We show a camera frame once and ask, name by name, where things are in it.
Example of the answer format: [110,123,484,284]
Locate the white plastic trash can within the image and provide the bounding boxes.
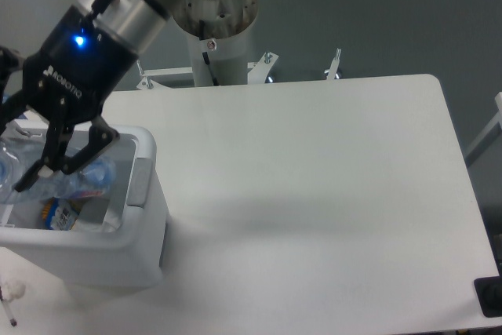
[1,118,169,287]

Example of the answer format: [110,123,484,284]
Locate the black device at table corner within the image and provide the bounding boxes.
[474,276,501,318]

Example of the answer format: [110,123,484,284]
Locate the blue yellow snack wrapper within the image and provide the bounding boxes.
[41,198,83,231]

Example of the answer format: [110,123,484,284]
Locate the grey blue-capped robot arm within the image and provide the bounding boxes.
[1,0,183,192]

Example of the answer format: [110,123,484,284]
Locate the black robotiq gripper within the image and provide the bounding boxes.
[1,6,138,192]

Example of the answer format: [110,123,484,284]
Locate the white pen black tip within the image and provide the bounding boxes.
[1,287,17,327]

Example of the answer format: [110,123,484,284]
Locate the black cable on pedestal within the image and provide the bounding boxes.
[198,20,220,87]

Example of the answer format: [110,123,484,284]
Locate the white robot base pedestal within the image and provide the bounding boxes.
[135,0,343,92]

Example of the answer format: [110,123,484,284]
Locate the white crumpled paper ball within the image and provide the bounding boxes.
[1,279,27,302]

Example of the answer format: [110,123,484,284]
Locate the clear blue plastic bottle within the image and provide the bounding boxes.
[1,138,116,205]

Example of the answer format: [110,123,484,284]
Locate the white frame right edge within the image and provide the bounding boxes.
[464,92,501,168]

